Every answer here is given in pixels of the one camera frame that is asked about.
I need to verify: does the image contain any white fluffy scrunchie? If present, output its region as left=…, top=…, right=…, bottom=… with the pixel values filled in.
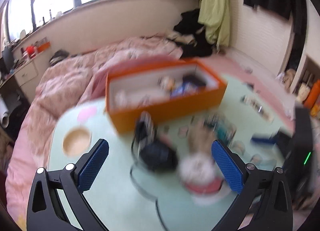
left=177, top=153, right=217, bottom=185

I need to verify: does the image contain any black fur-trimmed pouch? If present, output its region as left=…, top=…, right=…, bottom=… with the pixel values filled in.
left=131, top=111, right=178, bottom=172

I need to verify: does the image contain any brown fluffy scrunchie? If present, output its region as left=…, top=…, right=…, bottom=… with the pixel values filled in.
left=188, top=122, right=217, bottom=156

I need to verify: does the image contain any orange cardboard box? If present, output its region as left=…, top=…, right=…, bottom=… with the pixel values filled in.
left=105, top=59, right=227, bottom=134

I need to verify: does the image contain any pile of dark clothes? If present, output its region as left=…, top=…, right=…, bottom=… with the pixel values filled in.
left=173, top=8, right=215, bottom=59

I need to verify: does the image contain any red desk item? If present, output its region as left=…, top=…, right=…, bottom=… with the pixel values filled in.
left=26, top=45, right=35, bottom=57

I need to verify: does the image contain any blue tin box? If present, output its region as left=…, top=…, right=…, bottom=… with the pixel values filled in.
left=170, top=74, right=207, bottom=98

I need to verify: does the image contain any pink floral duvet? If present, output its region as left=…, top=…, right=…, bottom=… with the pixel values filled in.
left=5, top=36, right=182, bottom=228

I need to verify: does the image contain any white desk with drawers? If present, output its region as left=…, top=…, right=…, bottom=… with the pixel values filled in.
left=1, top=43, right=53, bottom=104

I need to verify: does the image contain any green hanging garment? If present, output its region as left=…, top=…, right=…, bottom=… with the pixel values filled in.
left=198, top=0, right=231, bottom=47

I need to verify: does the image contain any small orange desk box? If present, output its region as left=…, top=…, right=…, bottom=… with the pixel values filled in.
left=37, top=41, right=51, bottom=53

